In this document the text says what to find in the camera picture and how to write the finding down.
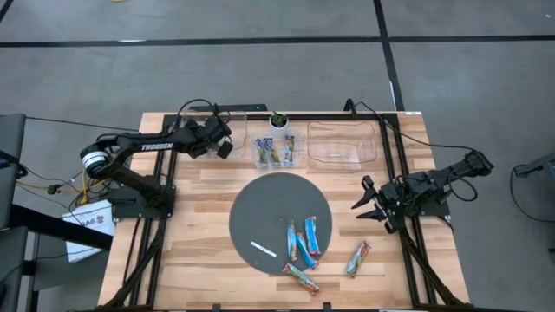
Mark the long black arm cable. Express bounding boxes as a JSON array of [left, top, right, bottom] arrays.
[[353, 100, 478, 153]]

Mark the small plant in white pot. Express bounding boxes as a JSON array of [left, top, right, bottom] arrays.
[[268, 111, 291, 130]]

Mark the black floor cable bundle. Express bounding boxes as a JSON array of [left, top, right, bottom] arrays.
[[64, 172, 131, 209]]

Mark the blue brown granola bar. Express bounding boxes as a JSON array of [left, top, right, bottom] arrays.
[[284, 133, 297, 165], [264, 137, 281, 165], [255, 138, 268, 166]]

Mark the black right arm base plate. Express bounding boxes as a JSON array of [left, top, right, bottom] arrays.
[[389, 181, 451, 218]]

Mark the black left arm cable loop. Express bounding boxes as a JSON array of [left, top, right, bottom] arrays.
[[176, 98, 233, 131]]

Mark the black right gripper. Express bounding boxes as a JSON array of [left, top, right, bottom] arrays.
[[351, 174, 408, 234]]

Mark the small clear plastic bin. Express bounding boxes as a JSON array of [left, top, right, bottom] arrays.
[[251, 128, 304, 170]]

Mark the dark grey chair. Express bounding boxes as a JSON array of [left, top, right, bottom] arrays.
[[0, 224, 31, 312], [0, 113, 27, 218]]

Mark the black desk beam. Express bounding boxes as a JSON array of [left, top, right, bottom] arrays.
[[8, 204, 114, 251]]

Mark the black aluminium table frame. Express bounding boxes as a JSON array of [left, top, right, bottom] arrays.
[[101, 112, 467, 312]]

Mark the white paper strip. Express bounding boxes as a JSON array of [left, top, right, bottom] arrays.
[[250, 240, 278, 258]]

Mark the slim black bar device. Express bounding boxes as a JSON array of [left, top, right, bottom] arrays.
[[189, 103, 269, 113]]

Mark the grey chair base leg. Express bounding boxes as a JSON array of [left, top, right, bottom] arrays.
[[513, 151, 555, 179]]

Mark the thin black floor cable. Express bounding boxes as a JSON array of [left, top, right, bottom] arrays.
[[509, 164, 555, 224]]

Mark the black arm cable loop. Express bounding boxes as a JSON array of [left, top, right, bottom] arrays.
[[448, 175, 480, 203], [176, 98, 233, 131]]

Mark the round grey woven mat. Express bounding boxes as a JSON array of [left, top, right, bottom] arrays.
[[228, 172, 334, 276]]

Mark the straight black floor cable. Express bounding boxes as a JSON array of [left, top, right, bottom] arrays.
[[24, 115, 140, 132]]

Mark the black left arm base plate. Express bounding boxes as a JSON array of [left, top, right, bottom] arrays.
[[107, 185, 177, 220]]

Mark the large clear plastic bin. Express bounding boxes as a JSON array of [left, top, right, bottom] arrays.
[[306, 120, 377, 171], [175, 110, 248, 160]]

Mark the black right arm cable loop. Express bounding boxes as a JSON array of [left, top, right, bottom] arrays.
[[448, 175, 480, 203]]

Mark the green red granola bar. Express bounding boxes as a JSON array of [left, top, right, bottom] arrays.
[[344, 240, 373, 279], [282, 263, 322, 298]]

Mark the yellow cable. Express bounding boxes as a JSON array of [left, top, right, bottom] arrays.
[[16, 179, 114, 205]]

